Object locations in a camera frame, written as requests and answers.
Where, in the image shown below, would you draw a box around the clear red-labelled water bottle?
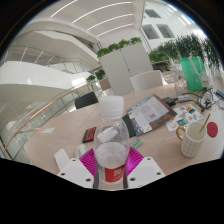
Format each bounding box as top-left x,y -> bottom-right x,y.
92,95 -> 131,185

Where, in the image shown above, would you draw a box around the green tote bag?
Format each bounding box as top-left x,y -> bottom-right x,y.
178,55 -> 209,92

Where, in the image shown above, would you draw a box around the glass railing with wooden handrail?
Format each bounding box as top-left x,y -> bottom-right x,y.
0,81 -> 98,161

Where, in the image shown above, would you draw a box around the clear white-lidded shaker bottle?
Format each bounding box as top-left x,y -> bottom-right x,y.
170,64 -> 188,96

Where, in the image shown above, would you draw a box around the white grid-pattern mug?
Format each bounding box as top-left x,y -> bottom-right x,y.
175,120 -> 208,159

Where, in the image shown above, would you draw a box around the black chair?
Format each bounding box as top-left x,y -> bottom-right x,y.
74,91 -> 100,110

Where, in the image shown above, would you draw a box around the colourful sticker sheet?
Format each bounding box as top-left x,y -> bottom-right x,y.
165,103 -> 204,133

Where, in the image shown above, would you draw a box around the small potted green plant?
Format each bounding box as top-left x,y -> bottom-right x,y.
85,74 -> 98,84

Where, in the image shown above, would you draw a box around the golden stirring spoon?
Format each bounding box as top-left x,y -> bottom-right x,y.
194,113 -> 212,141

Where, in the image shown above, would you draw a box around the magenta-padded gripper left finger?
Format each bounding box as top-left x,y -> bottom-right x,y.
57,148 -> 100,190

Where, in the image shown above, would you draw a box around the black power adapter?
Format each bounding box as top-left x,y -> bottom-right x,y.
162,96 -> 179,108

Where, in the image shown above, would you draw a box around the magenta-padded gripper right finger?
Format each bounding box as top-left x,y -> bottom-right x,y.
122,146 -> 166,190

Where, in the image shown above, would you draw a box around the brown-covered open book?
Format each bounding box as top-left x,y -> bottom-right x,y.
126,93 -> 178,136

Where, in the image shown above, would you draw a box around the red and black small case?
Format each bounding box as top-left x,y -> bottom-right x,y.
82,126 -> 98,144

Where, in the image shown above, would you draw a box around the ceiling light strips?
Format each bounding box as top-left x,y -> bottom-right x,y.
49,0 -> 134,38

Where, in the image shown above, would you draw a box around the green plant hedge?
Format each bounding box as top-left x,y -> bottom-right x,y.
156,32 -> 223,69

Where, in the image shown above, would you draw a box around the white cabinet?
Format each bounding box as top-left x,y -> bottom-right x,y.
99,42 -> 155,97

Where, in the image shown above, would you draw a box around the brown planter with plant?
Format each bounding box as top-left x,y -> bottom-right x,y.
94,68 -> 112,91

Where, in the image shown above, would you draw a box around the black cables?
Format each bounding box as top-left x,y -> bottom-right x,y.
191,87 -> 218,113

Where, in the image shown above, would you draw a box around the white paper note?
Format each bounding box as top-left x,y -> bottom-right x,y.
41,127 -> 57,135

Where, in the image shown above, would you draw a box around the white chair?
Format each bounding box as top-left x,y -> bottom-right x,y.
129,69 -> 168,93

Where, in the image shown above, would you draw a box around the green plants atop cabinet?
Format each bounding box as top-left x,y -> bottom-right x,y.
96,36 -> 143,58

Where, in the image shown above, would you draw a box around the dark planter with plant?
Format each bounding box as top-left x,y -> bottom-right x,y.
148,49 -> 172,73

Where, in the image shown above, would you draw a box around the black folder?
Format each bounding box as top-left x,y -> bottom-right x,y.
121,113 -> 138,138

